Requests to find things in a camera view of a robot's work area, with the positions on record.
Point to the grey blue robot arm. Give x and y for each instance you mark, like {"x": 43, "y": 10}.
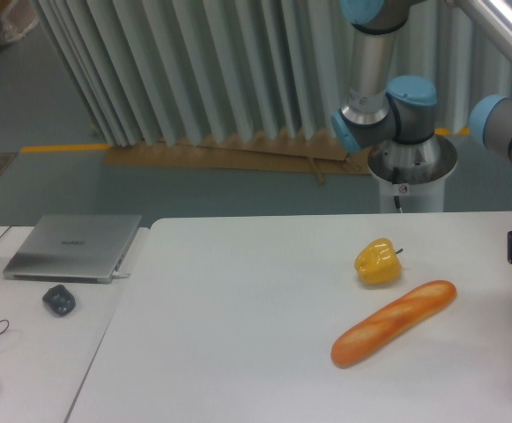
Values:
{"x": 394, "y": 118}

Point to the black small device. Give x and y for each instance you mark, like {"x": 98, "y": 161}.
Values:
{"x": 59, "y": 300}

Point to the yellow bell pepper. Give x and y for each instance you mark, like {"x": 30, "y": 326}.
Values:
{"x": 378, "y": 263}

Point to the silver closed laptop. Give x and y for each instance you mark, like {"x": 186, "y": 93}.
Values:
{"x": 74, "y": 248}

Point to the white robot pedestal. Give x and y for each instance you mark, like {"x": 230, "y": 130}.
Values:
{"x": 411, "y": 178}

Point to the white usb cable plug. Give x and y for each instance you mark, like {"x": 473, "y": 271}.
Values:
{"x": 120, "y": 275}

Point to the pleated grey-green curtain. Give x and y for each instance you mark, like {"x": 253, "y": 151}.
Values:
{"x": 152, "y": 70}

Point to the orange baguette bread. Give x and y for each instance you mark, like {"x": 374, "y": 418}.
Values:
{"x": 384, "y": 325}

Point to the brown cardboard sheet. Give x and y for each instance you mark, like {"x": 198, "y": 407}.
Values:
{"x": 320, "y": 156}

